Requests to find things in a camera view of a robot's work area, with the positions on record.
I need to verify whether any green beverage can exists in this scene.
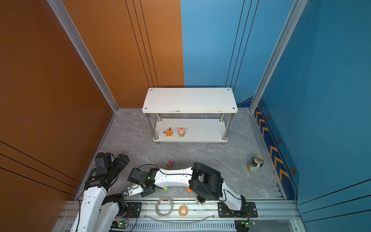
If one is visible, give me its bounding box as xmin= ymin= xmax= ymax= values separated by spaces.
xmin=247 ymin=156 xmax=264 ymax=173

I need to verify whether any orange yellow dragon figure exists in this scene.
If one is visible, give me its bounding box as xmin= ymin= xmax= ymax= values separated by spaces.
xmin=164 ymin=127 xmax=173 ymax=137

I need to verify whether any pink black toy car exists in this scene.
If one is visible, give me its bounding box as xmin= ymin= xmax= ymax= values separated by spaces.
xmin=167 ymin=160 xmax=174 ymax=170

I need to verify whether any black lidded paper cup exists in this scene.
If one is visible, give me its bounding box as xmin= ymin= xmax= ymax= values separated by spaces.
xmin=197 ymin=195 xmax=206 ymax=206

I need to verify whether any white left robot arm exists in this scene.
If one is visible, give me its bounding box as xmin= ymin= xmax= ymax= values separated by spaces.
xmin=71 ymin=152 xmax=130 ymax=232

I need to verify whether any green circuit board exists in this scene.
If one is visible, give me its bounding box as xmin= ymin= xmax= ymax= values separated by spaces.
xmin=110 ymin=220 xmax=129 ymax=230
xmin=234 ymin=219 xmax=256 ymax=232

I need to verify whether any green circuit board left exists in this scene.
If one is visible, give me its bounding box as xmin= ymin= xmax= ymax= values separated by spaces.
xmin=110 ymin=220 xmax=129 ymax=230

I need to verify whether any white two-tier metal shelf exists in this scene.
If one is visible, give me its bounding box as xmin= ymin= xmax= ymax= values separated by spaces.
xmin=142 ymin=88 xmax=238 ymax=144

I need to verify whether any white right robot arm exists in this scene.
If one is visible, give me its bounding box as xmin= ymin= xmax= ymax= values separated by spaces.
xmin=127 ymin=162 xmax=247 ymax=217

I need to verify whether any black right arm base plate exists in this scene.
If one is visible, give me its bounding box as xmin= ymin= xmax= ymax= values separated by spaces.
xmin=217 ymin=201 xmax=258 ymax=218

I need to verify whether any clear tape roll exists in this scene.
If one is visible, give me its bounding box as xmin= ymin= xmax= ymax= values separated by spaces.
xmin=155 ymin=197 xmax=174 ymax=218

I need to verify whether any green circuit board right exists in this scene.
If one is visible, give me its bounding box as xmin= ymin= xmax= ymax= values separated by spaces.
xmin=234 ymin=219 xmax=256 ymax=232

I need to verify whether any tan tape roll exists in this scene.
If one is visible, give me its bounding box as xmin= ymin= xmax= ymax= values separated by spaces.
xmin=178 ymin=205 xmax=188 ymax=217

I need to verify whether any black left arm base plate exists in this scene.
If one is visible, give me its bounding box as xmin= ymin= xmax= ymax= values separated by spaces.
xmin=116 ymin=202 xmax=142 ymax=219

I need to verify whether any pink green monster figure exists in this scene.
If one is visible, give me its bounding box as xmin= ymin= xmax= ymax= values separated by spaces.
xmin=178 ymin=128 xmax=185 ymax=137

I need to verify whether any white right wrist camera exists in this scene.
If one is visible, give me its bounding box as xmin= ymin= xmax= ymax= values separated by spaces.
xmin=121 ymin=184 xmax=144 ymax=198

